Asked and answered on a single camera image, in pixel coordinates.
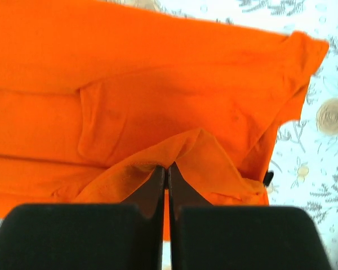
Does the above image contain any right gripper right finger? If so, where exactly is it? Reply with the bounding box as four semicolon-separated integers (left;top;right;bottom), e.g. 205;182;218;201
167;165;331;269

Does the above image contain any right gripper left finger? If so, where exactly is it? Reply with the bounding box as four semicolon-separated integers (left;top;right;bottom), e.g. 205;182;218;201
0;167;166;269

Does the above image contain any orange t shirt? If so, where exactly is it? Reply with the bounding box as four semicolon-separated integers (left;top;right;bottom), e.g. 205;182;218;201
0;0;330;242

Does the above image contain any floral patterned table mat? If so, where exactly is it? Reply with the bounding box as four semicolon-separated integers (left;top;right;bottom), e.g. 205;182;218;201
0;0;338;270

